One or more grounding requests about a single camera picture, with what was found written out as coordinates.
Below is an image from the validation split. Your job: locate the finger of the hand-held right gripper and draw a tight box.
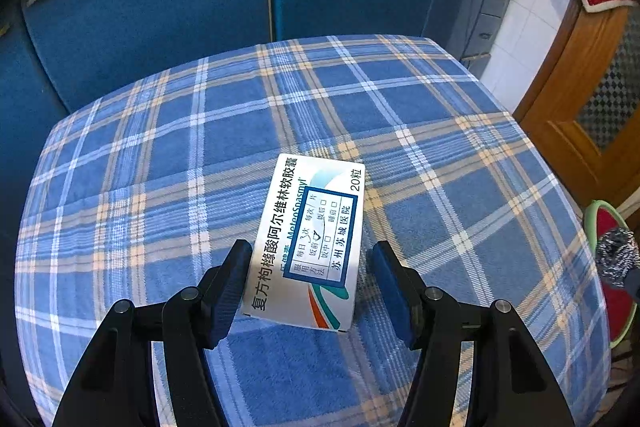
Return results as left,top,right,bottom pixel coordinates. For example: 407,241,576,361
622,264,640,303

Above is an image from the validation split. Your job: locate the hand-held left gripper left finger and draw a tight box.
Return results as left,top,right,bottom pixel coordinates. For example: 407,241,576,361
52,239,253,427

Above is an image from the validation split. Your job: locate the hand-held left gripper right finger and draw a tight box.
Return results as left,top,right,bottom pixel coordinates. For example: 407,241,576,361
366,241,575,427

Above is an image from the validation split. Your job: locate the red basin with green rim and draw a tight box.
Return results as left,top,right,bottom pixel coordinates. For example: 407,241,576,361
582,200,638,349

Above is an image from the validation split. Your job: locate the steel wool scrubber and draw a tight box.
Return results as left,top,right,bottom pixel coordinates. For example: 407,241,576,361
595,228,640,290

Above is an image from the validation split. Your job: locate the white and green medicine box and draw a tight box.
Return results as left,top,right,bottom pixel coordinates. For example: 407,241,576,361
241,153,367,334

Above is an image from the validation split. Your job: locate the blue plaid tablecloth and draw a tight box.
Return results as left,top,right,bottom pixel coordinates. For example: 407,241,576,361
15,36,612,427

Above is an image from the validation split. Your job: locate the wooden door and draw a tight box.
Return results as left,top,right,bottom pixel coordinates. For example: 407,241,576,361
514,2,640,218

